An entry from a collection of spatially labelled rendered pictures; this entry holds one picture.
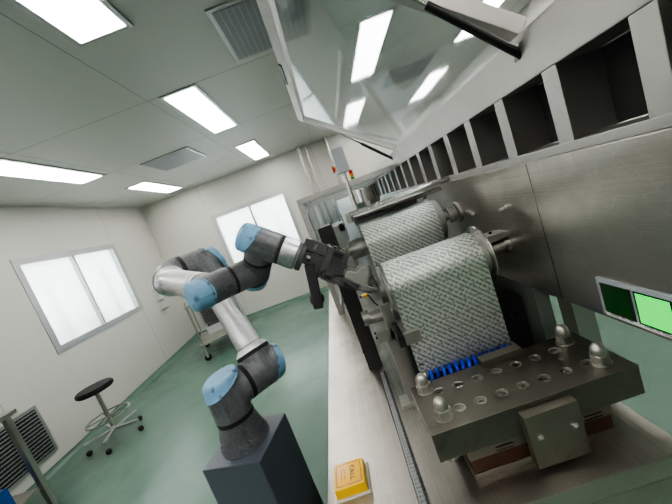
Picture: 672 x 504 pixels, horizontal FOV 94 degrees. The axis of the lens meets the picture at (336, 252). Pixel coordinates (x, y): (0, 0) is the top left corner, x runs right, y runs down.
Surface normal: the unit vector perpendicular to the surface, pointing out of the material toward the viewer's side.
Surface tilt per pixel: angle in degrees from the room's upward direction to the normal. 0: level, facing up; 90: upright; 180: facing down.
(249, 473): 90
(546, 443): 90
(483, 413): 0
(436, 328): 90
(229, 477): 90
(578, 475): 0
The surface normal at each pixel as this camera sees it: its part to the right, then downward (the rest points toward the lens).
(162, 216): 0.02, 0.13
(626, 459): -0.34, -0.93
